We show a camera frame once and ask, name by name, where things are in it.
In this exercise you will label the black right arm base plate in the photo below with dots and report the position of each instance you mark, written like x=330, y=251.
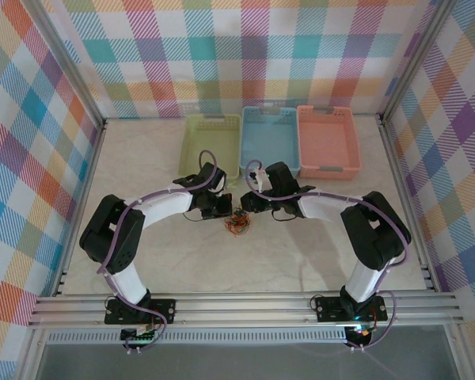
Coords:
x=328, y=308

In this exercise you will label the aluminium frame post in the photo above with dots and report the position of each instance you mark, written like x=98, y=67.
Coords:
x=63, y=63
x=419, y=55

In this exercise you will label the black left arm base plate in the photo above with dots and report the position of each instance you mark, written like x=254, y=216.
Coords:
x=164, y=310

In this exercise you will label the blue plastic basket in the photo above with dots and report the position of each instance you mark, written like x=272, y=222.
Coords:
x=269, y=134

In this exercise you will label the green plastic basket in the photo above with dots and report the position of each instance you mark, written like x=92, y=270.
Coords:
x=210, y=138

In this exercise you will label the aluminium mounting rail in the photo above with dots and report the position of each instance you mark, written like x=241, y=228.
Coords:
x=241, y=306

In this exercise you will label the pink plastic basket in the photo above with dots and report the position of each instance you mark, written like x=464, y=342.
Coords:
x=326, y=138

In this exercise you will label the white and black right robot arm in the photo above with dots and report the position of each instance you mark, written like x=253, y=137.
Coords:
x=320, y=206

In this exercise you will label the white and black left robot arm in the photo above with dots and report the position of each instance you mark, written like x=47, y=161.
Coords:
x=166, y=206

